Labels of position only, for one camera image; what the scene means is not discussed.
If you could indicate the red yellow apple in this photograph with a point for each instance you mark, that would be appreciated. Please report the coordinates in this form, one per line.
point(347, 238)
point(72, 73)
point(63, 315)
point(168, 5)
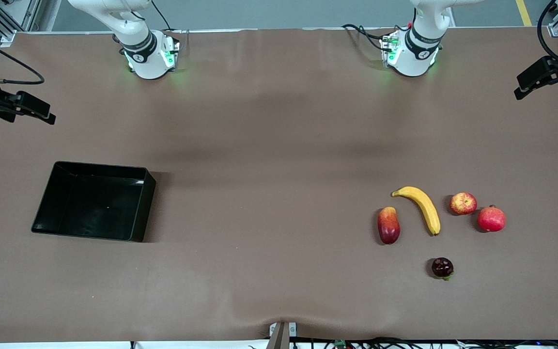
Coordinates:
point(463, 203)

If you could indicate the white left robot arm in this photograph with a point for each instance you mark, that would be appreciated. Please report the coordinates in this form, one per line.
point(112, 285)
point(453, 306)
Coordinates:
point(412, 60)

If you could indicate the dark purple mangosteen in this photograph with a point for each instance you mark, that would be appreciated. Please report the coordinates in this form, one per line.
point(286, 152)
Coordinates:
point(442, 267)

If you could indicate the red yellow mango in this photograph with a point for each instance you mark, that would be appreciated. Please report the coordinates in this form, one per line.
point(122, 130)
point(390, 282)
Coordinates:
point(388, 225)

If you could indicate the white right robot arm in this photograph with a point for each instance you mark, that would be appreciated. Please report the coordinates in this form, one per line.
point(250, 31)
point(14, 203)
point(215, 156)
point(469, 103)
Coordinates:
point(148, 60)

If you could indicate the black plastic box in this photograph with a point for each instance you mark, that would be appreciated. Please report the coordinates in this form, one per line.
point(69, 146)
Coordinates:
point(95, 201)

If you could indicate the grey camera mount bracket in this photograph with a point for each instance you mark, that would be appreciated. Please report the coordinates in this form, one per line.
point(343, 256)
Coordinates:
point(279, 334)

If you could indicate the yellow banana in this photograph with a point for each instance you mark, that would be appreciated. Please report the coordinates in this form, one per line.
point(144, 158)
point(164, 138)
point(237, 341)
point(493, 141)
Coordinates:
point(424, 206)

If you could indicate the red pomegranate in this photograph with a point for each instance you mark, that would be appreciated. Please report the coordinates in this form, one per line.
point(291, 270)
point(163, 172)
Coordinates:
point(491, 219)

